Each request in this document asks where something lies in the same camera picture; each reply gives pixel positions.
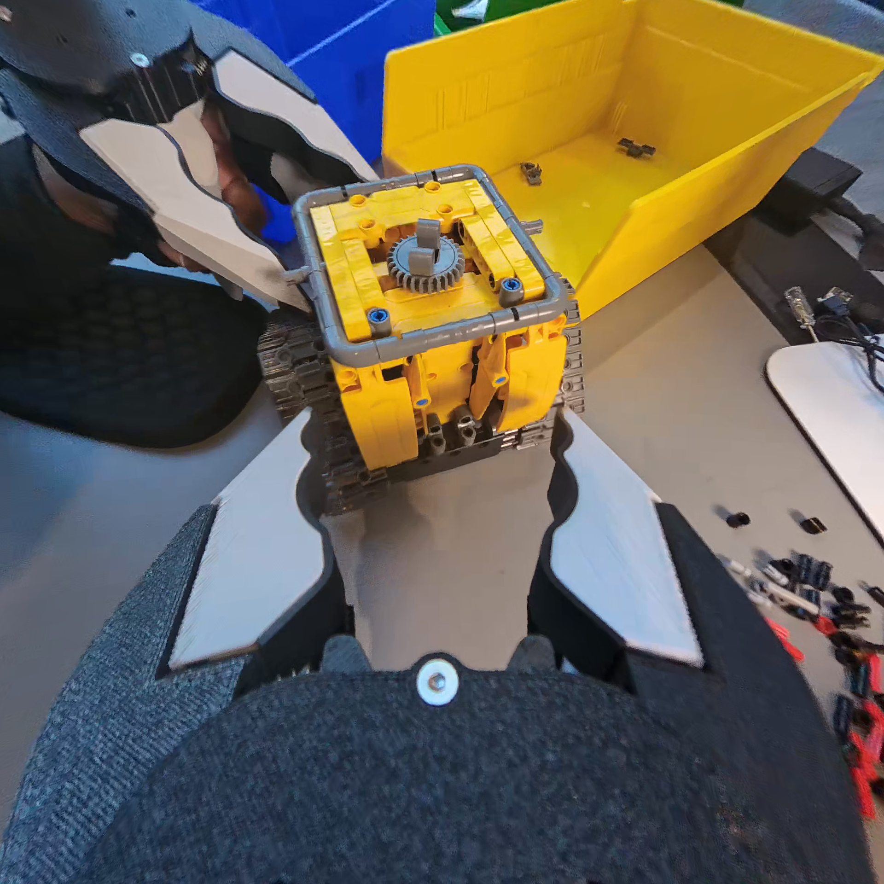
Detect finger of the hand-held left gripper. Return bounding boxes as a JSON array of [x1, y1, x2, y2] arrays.
[[210, 50, 382, 186], [78, 102, 313, 313]]

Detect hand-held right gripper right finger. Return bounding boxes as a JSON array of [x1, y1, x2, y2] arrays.
[[528, 411, 705, 695]]

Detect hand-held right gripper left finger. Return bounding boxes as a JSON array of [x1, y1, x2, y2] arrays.
[[168, 407, 356, 698]]

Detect grey toy track belt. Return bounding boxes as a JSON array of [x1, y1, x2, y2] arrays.
[[518, 276, 586, 451], [257, 311, 389, 518]]

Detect yellow building-block toy vehicle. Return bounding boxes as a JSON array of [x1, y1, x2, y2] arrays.
[[286, 164, 577, 484]]

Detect green plastic storage bin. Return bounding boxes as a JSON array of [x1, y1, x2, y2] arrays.
[[434, 0, 626, 34]]

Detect yellow plastic storage bin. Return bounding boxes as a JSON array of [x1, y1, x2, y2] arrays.
[[382, 0, 884, 315]]

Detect grey desk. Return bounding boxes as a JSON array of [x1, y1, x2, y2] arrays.
[[0, 131, 884, 830]]

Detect person's left hand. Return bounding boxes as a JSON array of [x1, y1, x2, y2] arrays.
[[31, 104, 273, 272]]

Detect blue plastic storage bin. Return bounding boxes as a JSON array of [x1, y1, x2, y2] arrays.
[[192, 0, 437, 244]]

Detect black quilted pad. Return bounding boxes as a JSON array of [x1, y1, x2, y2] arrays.
[[0, 264, 272, 450]]

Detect pile of small building pieces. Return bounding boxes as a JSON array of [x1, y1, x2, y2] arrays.
[[715, 507, 884, 823]]

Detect white monitor stand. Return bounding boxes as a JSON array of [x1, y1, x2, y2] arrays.
[[765, 338, 884, 547]]

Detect small clear plug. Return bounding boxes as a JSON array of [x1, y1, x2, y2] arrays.
[[784, 285, 823, 344]]

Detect black power adapter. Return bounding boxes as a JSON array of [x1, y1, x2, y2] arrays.
[[779, 147, 884, 272]]

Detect black usb cable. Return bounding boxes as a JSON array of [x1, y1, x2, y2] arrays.
[[815, 286, 884, 396]]

